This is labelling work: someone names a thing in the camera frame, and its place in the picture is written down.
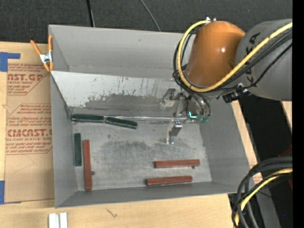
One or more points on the grey metal bin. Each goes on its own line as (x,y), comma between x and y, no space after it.
(133,151)

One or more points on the black cylinder on white bracket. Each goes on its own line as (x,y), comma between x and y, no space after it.
(232,96)

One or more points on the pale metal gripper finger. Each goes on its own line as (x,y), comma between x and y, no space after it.
(174,130)
(169,101)

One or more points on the dark green flat block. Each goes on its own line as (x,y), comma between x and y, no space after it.
(88,117)
(77,149)
(121,122)

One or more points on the brown cardboard board red print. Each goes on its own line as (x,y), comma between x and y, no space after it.
(28,117)

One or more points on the red-brown flat block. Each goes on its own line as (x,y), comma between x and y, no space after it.
(177,163)
(169,180)
(87,165)

